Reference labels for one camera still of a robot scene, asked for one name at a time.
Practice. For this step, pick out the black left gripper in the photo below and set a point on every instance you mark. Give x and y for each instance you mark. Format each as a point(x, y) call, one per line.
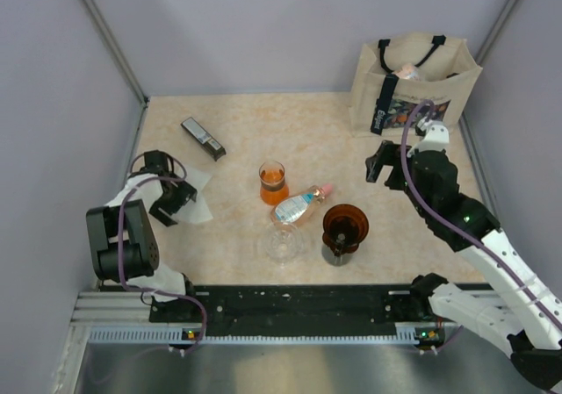
point(185, 193)

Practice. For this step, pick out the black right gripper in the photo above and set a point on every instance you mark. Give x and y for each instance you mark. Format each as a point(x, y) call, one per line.
point(388, 154)

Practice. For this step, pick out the white paper coffee filter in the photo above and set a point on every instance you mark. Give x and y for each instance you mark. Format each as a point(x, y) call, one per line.
point(195, 211)

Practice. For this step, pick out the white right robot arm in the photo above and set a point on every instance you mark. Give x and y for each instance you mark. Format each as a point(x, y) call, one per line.
point(483, 253)

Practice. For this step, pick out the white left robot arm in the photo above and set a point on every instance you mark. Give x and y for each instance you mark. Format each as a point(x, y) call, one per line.
point(123, 245)

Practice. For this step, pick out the amber glass coffee dripper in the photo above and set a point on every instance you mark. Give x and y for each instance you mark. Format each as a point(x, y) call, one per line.
point(344, 227)

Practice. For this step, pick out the clear glass dripper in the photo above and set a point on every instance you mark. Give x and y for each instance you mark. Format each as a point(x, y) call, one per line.
point(282, 243)

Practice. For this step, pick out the black rectangular box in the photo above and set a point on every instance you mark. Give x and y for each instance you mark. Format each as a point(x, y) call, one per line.
point(204, 139)

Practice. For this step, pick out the beige canvas tote bag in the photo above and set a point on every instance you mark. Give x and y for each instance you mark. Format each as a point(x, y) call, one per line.
point(380, 102)

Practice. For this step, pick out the orange liquid glass carafe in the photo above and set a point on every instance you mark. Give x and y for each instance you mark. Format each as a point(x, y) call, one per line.
point(274, 188)

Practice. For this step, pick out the pink item in bag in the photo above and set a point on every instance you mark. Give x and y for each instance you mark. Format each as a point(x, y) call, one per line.
point(409, 71)

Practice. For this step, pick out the baby oil bottle pink cap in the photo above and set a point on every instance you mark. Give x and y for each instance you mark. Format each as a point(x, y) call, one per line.
point(299, 207)

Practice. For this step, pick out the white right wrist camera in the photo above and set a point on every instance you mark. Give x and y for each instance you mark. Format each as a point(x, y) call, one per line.
point(434, 136)

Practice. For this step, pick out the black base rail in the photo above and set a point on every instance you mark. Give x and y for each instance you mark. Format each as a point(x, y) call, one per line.
point(291, 311)

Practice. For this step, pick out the aluminium front rail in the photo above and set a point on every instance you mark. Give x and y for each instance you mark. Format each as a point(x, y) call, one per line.
point(88, 309)

